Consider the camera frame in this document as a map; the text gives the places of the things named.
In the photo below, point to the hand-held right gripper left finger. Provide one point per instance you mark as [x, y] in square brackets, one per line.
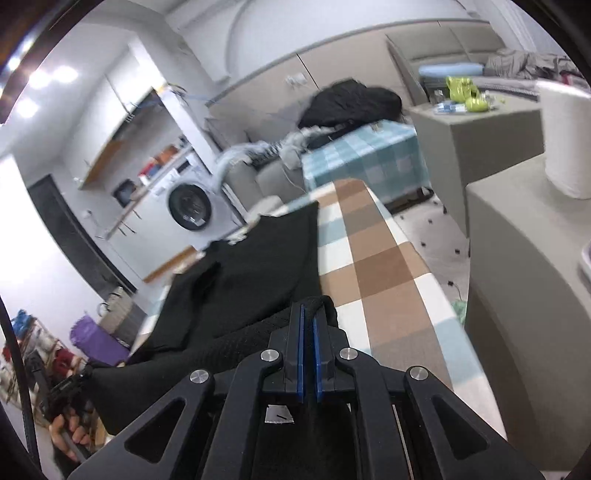
[300, 355]

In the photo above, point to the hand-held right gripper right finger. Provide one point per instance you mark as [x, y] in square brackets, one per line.
[317, 360]

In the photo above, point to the black knit garment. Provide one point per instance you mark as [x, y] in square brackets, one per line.
[258, 258]

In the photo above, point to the pale clothes pile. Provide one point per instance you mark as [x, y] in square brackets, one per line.
[258, 150]

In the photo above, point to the grey clothes heap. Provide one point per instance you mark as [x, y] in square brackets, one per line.
[526, 64]

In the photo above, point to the person's left hand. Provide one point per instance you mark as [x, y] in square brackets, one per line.
[62, 429]

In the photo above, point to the shoe rack with shoes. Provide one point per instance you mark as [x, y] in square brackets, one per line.
[46, 350]

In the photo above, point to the purple bag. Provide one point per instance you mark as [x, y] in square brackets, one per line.
[94, 339]

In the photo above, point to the woven laundry basket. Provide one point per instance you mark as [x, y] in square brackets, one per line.
[122, 314]

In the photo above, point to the brown checked table cloth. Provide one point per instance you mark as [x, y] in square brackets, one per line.
[383, 277]

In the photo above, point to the white round stool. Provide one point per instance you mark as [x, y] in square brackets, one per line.
[268, 205]

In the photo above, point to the black door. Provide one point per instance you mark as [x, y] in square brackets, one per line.
[78, 230]

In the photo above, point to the grey armchair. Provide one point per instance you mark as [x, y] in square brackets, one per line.
[272, 182]

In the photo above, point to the white washing machine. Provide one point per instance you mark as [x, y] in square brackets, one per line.
[189, 207]

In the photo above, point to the blue checked table cloth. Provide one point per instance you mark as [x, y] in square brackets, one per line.
[364, 157]

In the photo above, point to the dark cooking pot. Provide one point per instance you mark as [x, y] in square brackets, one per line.
[124, 193]

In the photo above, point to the grey covered cabinet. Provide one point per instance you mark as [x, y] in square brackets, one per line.
[521, 277]
[480, 152]

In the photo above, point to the orange pot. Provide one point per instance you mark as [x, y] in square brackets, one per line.
[166, 156]

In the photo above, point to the black jacket pile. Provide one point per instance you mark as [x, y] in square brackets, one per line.
[351, 104]

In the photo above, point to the lime green plastic toy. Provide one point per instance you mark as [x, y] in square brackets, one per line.
[461, 90]

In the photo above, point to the white paper towel roll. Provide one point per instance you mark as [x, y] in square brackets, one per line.
[568, 138]

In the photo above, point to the grey sofa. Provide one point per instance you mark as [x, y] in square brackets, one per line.
[461, 41]

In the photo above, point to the white wall socket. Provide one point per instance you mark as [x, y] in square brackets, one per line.
[296, 81]

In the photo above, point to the white wall cabinet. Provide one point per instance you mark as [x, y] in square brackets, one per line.
[120, 120]

